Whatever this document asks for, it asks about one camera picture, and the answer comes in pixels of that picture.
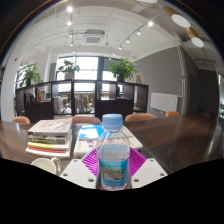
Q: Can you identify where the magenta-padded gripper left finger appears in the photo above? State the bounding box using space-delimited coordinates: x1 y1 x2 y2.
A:
59 148 101 190

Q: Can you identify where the small potted green plant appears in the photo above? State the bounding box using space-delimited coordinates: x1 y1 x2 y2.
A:
57 59 81 81

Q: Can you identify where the bushy potted green plant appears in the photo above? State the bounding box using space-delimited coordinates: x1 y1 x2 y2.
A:
20 63 43 87

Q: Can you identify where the white ceiling air conditioner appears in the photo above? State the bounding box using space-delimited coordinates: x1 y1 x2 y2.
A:
82 29 107 46

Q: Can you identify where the white wall panel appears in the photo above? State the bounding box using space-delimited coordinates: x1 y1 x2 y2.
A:
149 92 179 113

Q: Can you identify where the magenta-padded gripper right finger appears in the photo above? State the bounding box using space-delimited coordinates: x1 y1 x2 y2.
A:
128 148 168 190

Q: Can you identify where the large flat blue-covered book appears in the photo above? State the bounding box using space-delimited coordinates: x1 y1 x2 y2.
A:
73 123 144 159

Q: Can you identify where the group of ceiling lights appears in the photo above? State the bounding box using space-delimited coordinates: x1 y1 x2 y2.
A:
66 0 205 51

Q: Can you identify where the clear blue-capped water bottle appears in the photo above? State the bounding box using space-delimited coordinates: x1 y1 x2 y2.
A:
95 113 131 191

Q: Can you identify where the low dark shelf unit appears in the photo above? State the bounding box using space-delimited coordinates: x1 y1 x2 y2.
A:
14 79 150 124

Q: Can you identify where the stack of books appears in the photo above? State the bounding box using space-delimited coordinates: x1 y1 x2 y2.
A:
25 117 73 160

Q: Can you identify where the wide potted green plant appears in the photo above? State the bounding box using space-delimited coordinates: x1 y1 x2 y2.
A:
107 58 138 83

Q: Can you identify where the cream ceramic mug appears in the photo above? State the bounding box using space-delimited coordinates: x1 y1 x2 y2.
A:
30 156 63 176

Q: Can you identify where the group of orange chairs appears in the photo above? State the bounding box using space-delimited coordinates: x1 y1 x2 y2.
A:
11 110 181 125

